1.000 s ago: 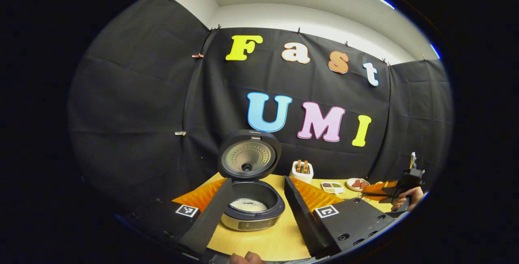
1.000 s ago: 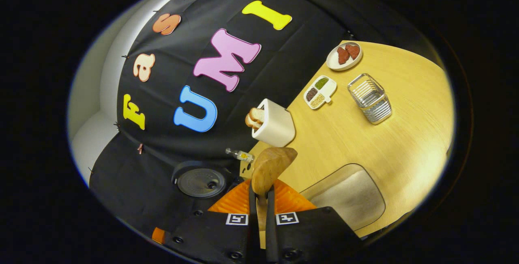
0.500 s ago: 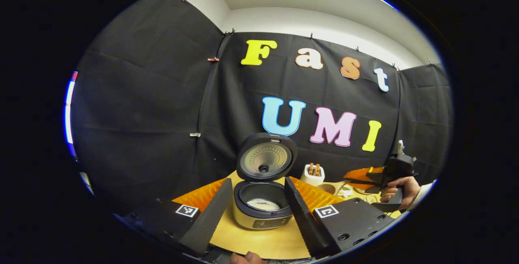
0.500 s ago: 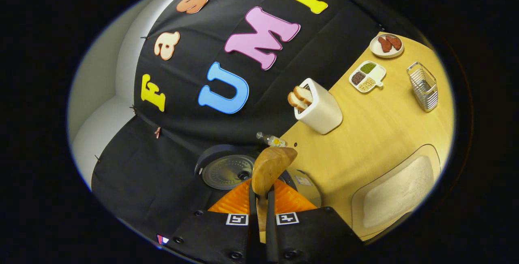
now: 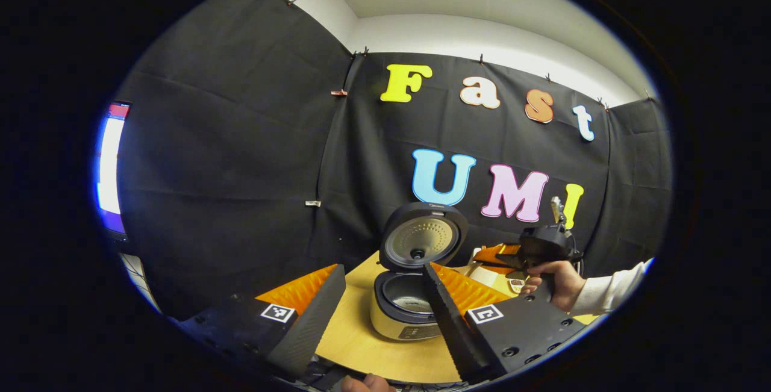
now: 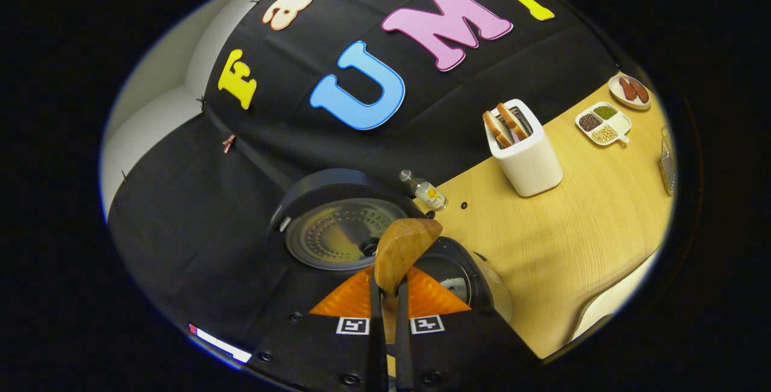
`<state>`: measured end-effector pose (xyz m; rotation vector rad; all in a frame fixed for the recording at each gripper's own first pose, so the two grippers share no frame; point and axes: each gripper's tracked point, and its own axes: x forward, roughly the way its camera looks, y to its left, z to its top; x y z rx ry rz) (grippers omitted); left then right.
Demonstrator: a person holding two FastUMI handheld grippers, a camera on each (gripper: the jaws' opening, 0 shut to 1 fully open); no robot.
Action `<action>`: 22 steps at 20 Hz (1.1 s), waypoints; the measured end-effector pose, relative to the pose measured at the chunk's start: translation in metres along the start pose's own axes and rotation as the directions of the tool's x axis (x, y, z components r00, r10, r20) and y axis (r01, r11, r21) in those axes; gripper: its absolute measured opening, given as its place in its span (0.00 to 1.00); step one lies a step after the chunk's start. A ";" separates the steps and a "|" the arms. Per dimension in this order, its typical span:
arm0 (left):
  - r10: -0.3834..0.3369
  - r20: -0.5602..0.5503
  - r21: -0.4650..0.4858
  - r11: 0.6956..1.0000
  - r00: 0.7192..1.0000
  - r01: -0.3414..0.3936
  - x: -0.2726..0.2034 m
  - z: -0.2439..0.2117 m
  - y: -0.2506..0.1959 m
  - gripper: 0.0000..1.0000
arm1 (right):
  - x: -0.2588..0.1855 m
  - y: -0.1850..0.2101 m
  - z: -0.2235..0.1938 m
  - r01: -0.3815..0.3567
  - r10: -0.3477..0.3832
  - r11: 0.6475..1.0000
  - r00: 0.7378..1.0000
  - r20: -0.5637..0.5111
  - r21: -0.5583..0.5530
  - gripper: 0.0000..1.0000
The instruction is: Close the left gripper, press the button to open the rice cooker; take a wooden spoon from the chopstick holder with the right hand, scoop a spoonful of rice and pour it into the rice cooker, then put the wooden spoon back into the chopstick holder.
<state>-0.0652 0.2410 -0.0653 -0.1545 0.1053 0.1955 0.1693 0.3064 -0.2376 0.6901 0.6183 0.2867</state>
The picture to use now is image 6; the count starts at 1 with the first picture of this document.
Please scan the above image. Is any white toaster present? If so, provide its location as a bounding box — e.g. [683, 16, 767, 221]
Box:
[482, 99, 564, 198]

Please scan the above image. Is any computer monitor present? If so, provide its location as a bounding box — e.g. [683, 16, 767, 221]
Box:
[189, 323, 252, 364]

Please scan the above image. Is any white divided bean dish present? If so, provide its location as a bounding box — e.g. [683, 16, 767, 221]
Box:
[575, 101, 632, 147]

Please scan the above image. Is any small yellow label bottle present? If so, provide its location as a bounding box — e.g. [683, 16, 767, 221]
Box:
[399, 169, 448, 211]

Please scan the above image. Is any wooden spoon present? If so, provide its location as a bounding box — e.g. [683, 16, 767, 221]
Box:
[373, 217, 444, 344]

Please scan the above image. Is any white plate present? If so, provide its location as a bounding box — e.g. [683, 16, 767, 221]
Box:
[608, 73, 652, 111]

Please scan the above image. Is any dark rice cooker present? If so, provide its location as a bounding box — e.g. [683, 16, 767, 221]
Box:
[269, 168, 514, 326]

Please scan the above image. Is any metal wire chopstick holder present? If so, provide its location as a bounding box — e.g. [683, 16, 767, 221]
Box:
[658, 126, 676, 196]

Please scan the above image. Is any toasted bread slice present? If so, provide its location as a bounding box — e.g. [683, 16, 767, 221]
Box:
[496, 102, 529, 142]
[482, 110, 513, 149]

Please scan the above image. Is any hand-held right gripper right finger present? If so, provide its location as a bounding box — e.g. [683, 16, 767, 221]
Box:
[395, 266, 543, 391]

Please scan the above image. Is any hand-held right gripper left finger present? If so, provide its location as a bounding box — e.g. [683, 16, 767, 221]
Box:
[244, 266, 389, 392]

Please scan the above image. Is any white rice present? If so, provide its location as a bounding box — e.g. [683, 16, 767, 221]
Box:
[442, 276, 472, 303]

